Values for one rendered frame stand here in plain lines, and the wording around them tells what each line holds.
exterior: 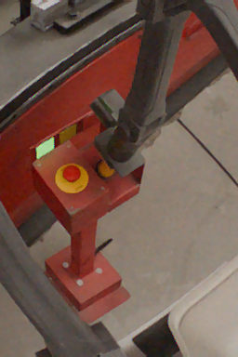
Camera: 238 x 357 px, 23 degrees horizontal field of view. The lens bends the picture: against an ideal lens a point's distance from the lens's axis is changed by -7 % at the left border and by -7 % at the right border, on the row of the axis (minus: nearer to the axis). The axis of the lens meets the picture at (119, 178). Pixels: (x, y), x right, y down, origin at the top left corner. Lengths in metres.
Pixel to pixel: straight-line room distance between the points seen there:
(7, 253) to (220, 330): 0.24
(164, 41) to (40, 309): 0.50
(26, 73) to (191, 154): 1.09
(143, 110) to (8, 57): 0.49
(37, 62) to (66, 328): 0.90
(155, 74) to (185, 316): 0.47
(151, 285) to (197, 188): 0.43
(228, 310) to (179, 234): 1.54
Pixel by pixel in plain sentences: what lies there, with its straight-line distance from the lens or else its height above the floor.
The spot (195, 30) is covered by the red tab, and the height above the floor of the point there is 0.57.
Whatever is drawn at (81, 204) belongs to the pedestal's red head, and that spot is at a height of 0.78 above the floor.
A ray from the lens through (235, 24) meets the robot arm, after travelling 0.80.
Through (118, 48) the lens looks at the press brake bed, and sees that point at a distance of 1.62.
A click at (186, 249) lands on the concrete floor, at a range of 2.15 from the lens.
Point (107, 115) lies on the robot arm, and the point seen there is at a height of 0.97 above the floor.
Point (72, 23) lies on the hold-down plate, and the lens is 1.48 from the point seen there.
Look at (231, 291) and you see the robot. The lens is 0.67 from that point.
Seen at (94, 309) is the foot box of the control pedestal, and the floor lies 0.01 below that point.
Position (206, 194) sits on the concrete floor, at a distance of 2.26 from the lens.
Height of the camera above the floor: 1.95
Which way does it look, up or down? 61 degrees down
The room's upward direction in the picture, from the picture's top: 8 degrees clockwise
